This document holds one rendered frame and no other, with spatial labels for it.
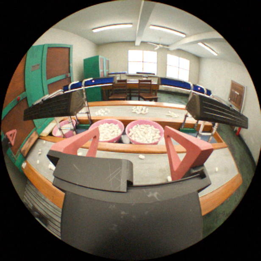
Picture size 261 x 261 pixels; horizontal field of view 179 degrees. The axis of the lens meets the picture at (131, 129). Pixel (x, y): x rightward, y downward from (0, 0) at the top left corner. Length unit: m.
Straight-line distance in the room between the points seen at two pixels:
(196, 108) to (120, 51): 5.25
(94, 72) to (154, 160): 2.93
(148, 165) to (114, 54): 5.30
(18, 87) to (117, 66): 4.91
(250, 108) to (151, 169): 4.32
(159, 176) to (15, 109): 1.18
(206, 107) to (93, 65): 3.03
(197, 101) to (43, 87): 1.21
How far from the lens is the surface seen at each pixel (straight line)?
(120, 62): 5.30
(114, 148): 0.53
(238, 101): 4.59
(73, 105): 0.29
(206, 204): 0.52
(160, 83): 0.79
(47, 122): 1.15
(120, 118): 0.78
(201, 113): 0.29
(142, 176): 0.45
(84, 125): 0.91
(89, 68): 3.17
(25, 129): 1.02
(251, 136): 4.37
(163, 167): 0.50
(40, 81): 1.15
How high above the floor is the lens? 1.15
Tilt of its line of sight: 37 degrees down
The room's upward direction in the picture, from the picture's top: straight up
